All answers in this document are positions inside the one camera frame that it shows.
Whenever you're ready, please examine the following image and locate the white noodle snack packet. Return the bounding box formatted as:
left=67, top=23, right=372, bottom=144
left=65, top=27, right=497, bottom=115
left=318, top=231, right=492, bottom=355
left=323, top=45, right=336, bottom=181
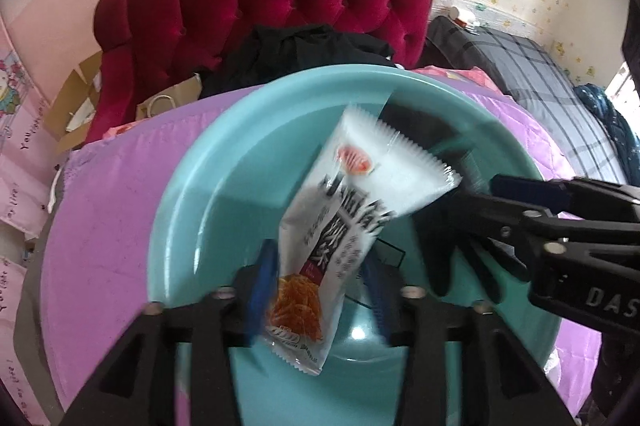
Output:
left=266, top=107, right=461, bottom=375

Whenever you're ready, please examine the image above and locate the grey plaid mattress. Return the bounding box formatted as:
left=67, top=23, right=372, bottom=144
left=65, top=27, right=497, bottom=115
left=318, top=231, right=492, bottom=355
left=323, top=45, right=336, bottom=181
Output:
left=427, top=16, right=629, bottom=185

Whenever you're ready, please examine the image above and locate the dark blue patterned cloth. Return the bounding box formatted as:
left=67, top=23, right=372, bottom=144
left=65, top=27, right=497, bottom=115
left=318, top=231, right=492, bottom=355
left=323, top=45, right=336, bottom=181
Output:
left=574, top=83, right=640, bottom=187

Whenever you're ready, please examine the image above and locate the purple quilted table cover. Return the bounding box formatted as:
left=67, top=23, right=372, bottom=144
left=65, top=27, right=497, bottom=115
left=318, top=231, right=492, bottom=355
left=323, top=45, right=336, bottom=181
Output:
left=39, top=66, right=601, bottom=416

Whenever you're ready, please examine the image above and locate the teal plastic basin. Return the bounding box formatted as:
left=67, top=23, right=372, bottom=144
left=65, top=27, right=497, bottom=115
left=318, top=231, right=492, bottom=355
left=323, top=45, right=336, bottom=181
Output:
left=148, top=64, right=542, bottom=425

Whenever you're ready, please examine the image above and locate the cardboard box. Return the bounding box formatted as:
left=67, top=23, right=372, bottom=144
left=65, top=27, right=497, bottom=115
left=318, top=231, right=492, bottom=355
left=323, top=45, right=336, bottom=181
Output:
left=44, top=52, right=102, bottom=155

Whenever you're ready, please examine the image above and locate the pink hello kitty curtain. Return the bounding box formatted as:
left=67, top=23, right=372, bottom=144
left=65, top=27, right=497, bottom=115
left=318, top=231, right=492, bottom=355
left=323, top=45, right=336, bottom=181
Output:
left=1, top=29, right=62, bottom=425

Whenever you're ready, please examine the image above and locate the brown paper bag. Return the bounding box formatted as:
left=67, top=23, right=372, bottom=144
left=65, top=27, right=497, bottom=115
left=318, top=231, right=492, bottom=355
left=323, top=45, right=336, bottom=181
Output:
left=136, top=74, right=202, bottom=121

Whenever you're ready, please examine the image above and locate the black clothing on sofa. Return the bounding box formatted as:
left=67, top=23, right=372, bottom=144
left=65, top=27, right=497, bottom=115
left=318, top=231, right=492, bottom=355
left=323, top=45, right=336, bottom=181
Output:
left=195, top=24, right=395, bottom=99

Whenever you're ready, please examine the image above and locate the red velvet tufted sofa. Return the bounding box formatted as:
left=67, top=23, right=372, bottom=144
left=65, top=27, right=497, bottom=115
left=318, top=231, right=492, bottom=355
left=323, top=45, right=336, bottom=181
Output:
left=86, top=0, right=434, bottom=142

